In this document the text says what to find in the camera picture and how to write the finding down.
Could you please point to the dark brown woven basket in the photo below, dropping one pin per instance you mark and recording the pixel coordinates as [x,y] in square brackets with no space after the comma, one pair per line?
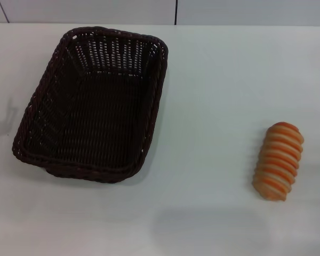
[96,120]

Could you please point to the orange striped bread roll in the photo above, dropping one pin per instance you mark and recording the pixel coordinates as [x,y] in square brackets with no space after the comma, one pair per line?
[278,162]

